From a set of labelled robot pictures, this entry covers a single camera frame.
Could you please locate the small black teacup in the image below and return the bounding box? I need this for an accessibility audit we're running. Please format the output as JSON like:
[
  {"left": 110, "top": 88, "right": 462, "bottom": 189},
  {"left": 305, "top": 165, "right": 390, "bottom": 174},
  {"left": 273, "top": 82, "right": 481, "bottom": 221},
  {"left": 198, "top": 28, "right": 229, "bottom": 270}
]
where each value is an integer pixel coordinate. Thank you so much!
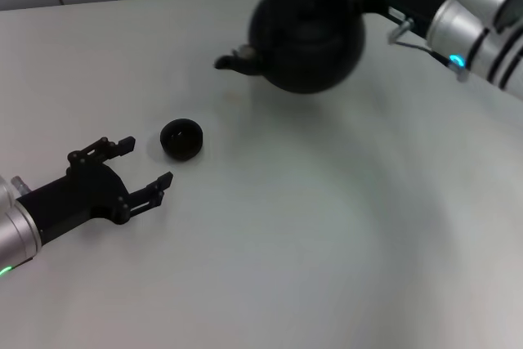
[{"left": 159, "top": 118, "right": 204, "bottom": 162}]

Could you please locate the black round teapot with handle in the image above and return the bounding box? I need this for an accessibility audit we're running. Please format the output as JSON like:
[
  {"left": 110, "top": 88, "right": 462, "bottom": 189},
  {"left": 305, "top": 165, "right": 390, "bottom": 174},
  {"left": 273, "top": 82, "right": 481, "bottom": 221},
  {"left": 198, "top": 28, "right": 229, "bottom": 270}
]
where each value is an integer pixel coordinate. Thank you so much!
[{"left": 214, "top": 0, "right": 366, "bottom": 95}]

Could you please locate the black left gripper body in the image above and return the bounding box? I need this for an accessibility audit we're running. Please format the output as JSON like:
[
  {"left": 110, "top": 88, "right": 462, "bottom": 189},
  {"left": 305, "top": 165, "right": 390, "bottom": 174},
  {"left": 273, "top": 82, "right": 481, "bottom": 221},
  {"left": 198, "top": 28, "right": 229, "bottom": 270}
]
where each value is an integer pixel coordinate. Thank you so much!
[{"left": 15, "top": 162, "right": 132, "bottom": 244}]

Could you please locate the black cable with metal plug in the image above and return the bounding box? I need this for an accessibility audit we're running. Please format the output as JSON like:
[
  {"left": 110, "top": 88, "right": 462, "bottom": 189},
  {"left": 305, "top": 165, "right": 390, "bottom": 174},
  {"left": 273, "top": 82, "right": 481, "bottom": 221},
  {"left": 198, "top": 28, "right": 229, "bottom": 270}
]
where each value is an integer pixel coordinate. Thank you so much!
[{"left": 387, "top": 16, "right": 469, "bottom": 83}]

